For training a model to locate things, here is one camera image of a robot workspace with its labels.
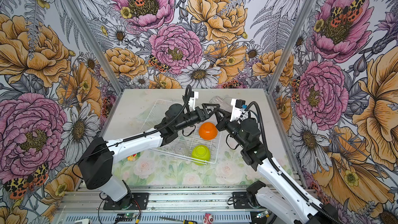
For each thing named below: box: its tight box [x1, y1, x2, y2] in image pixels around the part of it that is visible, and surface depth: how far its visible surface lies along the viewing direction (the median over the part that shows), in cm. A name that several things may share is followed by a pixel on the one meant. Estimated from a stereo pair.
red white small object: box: [202, 212, 215, 224], surface depth 67 cm
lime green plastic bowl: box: [191, 144, 211, 166], surface depth 84 cm
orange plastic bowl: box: [199, 121, 219, 141], surface depth 94 cm
